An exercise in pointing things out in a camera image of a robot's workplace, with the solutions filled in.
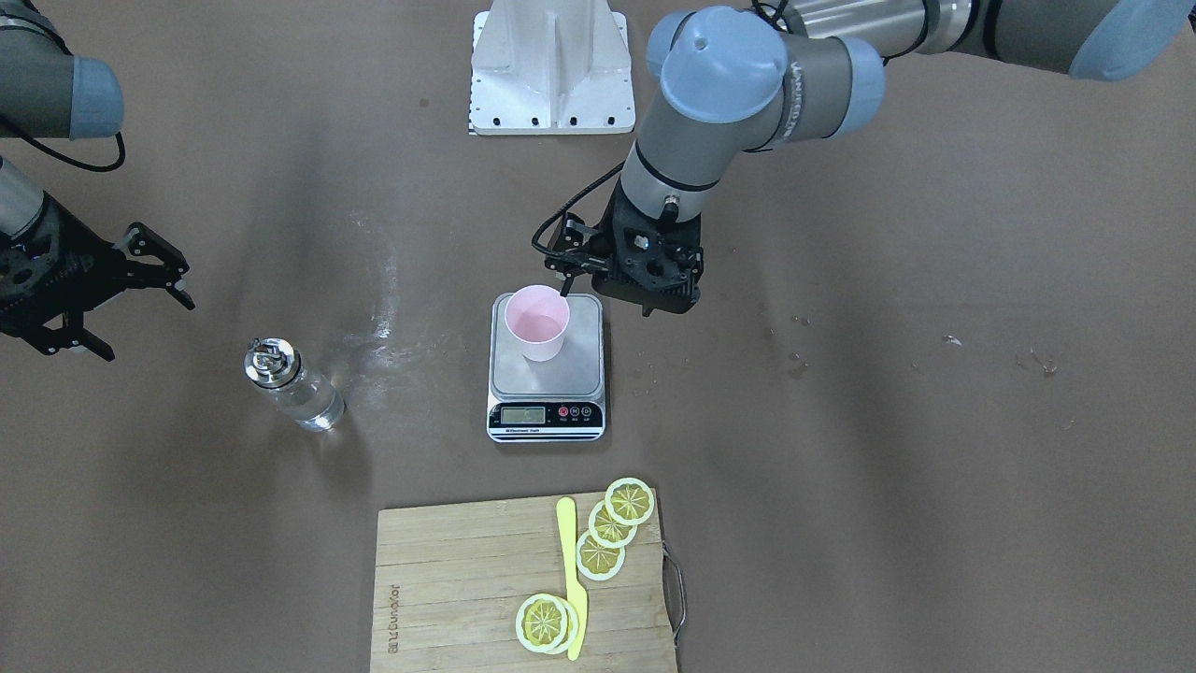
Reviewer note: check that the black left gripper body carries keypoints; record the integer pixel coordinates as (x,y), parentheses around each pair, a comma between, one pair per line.
(581,250)

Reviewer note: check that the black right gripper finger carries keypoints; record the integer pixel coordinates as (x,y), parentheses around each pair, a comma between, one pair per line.
(71,335)
(147,261)

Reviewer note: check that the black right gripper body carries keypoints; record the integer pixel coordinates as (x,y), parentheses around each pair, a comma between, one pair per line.
(58,268)

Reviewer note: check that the pink plastic cup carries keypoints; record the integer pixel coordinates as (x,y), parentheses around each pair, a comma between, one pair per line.
(538,316)

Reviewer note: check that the glass sauce bottle metal spout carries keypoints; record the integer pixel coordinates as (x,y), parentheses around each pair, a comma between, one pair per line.
(280,372)

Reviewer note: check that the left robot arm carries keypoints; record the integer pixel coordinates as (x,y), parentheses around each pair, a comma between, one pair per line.
(735,80)

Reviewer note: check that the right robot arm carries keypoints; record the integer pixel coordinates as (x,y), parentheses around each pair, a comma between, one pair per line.
(47,92)

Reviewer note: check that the digital kitchen scale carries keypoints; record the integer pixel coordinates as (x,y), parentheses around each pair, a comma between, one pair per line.
(561,400)

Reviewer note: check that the lemon slice middle of three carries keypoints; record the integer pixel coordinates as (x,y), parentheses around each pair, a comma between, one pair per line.
(605,531)

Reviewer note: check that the yellow plastic knife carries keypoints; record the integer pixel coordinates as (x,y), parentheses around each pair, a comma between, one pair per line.
(575,593)

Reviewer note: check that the brown table mat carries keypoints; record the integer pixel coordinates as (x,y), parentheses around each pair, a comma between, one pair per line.
(934,410)

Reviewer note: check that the wooden cutting board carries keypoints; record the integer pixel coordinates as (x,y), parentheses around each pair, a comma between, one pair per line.
(450,579)

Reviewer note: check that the lemon slice near knife tip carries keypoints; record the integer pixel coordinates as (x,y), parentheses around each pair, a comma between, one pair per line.
(546,624)

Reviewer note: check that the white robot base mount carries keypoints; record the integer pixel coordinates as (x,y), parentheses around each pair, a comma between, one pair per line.
(551,67)

